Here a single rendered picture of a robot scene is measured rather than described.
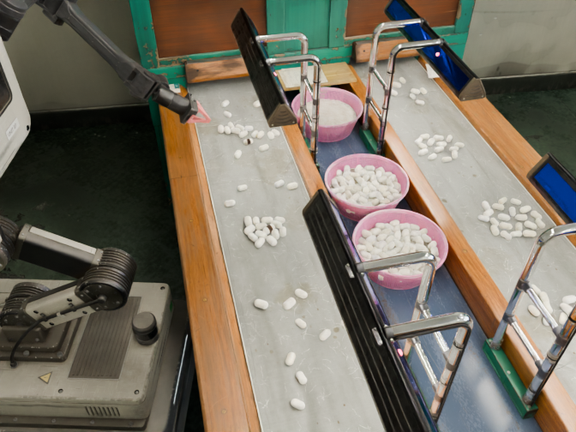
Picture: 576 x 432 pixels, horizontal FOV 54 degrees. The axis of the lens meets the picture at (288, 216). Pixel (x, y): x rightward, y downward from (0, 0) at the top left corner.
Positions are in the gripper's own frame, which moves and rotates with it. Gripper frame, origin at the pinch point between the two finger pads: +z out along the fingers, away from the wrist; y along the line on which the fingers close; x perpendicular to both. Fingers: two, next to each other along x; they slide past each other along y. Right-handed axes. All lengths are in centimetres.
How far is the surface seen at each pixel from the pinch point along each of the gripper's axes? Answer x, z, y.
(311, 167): -12.1, 29.4, -20.6
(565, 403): -33, 55, -113
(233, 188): 6.5, 11.0, -22.2
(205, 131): 9.6, 7.1, 11.1
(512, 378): -26, 54, -103
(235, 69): -7.2, 13.6, 37.8
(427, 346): -14, 45, -88
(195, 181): 11.9, 0.6, -19.1
